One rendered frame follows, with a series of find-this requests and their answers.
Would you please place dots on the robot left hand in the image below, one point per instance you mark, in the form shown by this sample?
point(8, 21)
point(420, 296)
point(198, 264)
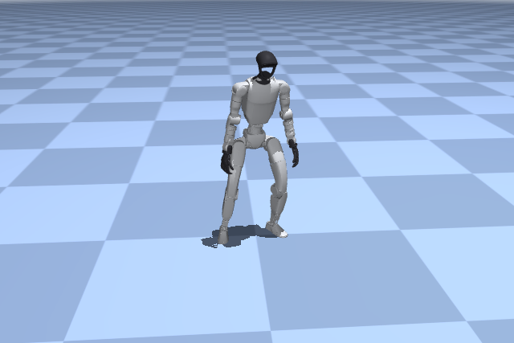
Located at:
point(295, 152)

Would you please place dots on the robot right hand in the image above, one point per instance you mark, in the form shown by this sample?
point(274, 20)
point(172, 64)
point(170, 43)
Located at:
point(225, 161)

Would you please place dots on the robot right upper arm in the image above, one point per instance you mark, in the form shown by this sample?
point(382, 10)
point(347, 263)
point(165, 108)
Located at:
point(238, 91)

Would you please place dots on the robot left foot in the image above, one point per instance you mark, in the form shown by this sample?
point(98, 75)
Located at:
point(276, 230)

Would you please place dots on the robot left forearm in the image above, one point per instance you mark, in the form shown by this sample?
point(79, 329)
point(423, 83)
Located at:
point(289, 129)

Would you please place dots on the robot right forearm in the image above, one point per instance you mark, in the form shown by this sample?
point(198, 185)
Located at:
point(229, 135)

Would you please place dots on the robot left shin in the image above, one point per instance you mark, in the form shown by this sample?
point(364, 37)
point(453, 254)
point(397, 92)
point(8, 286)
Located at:
point(277, 206)

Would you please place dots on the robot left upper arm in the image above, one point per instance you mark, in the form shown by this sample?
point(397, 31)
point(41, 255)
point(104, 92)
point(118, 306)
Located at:
point(284, 99)

